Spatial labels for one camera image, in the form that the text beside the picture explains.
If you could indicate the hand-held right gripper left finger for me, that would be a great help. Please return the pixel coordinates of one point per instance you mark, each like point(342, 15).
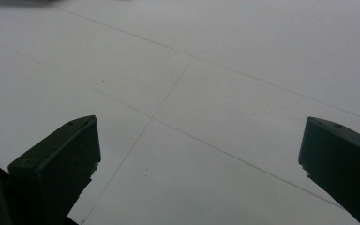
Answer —
point(53, 168)

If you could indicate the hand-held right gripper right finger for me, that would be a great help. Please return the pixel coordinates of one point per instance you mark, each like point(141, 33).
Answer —
point(343, 159)

